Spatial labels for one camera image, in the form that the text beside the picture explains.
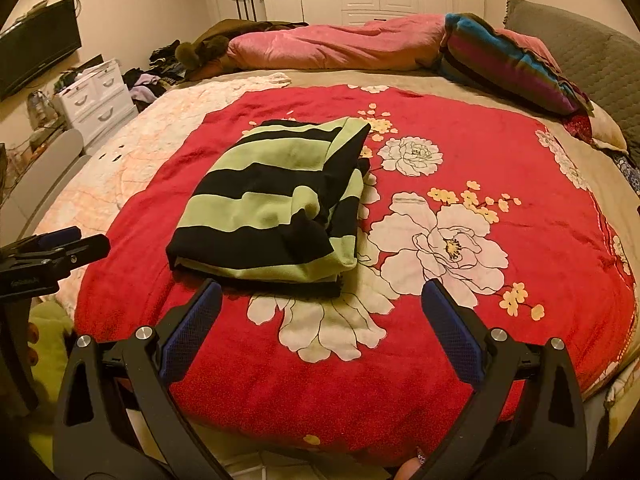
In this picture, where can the green black striped sweater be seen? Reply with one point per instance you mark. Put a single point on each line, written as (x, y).
(260, 195)

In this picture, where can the white drawer cabinet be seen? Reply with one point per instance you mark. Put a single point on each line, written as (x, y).
(95, 100)

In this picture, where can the person's yellow-green garment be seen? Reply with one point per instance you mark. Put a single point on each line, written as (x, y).
(50, 330)

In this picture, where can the colourful striped pillow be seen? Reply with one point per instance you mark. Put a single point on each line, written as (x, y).
(505, 60)

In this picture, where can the grey quilted headboard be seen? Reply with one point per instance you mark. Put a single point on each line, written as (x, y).
(590, 55)

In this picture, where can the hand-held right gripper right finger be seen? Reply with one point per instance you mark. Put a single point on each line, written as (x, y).
(455, 332)

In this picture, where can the person's right hand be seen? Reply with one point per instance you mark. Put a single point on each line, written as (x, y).
(407, 470)

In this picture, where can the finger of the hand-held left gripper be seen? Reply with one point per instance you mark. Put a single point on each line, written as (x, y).
(57, 236)
(87, 250)

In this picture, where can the dark red cloth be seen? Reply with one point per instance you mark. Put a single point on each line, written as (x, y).
(580, 125)

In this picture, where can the pink duvet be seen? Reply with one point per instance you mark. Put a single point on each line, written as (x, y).
(340, 42)

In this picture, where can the black television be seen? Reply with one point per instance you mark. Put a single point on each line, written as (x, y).
(35, 50)

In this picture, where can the pile of dark clothes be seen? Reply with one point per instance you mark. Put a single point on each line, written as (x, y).
(145, 82)

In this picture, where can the yellow printed blanket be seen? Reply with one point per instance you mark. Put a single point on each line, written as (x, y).
(625, 385)

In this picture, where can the person's left hand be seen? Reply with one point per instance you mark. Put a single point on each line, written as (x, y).
(31, 342)

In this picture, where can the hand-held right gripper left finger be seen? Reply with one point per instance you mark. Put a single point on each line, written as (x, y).
(192, 325)

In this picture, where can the white quilted bedspread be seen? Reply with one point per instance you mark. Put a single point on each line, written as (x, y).
(150, 125)

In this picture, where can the blue patterned cloth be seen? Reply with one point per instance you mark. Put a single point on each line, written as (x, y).
(627, 170)

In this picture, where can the brown plush toy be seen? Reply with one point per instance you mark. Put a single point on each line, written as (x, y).
(215, 40)

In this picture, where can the cream pillow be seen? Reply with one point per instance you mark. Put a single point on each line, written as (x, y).
(607, 127)

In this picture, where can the red floral blanket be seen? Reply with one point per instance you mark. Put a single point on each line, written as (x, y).
(525, 170)

